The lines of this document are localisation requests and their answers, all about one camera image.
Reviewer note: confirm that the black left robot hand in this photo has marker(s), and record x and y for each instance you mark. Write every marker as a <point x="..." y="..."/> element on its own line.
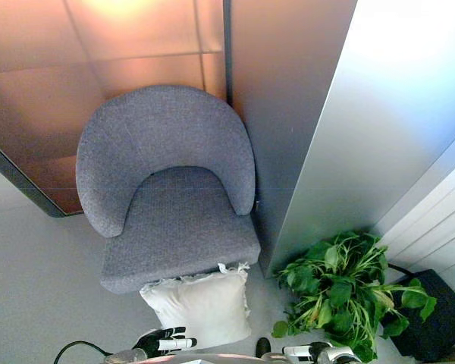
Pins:
<point x="155" y="341"/>

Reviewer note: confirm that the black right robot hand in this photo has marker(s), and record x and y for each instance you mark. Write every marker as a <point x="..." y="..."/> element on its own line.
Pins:
<point x="316" y="349"/>

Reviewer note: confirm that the white fringed pillow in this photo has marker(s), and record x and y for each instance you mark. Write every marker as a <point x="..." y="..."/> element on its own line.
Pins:
<point x="204" y="307"/>

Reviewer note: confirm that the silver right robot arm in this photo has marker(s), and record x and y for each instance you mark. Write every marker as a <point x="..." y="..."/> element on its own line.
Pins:
<point x="341" y="357"/>

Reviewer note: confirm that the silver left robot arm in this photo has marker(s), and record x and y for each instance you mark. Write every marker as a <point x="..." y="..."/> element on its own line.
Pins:
<point x="127" y="357"/>

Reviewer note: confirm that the black right robot foot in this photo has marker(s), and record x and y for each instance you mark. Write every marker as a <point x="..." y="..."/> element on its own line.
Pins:
<point x="263" y="347"/>

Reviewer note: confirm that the green leafy plant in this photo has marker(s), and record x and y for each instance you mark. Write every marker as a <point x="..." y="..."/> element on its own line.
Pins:
<point x="337" y="292"/>

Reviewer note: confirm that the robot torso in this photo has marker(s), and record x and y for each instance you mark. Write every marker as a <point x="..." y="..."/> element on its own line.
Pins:
<point x="216" y="359"/>

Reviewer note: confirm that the black box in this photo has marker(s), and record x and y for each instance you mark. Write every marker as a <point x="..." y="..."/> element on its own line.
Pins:
<point x="440" y="322"/>

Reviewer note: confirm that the white slatted panel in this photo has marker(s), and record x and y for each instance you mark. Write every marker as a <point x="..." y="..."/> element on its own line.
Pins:
<point x="440" y="227"/>

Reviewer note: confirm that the grey fabric armchair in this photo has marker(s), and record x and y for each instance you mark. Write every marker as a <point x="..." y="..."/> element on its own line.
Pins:
<point x="167" y="144"/>

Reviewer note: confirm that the grey cabinet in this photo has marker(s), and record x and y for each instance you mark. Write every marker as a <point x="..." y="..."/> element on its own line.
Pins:
<point x="307" y="113"/>

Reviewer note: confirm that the brown wooden cabinet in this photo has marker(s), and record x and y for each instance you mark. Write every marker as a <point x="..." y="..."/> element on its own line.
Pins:
<point x="60" y="76"/>

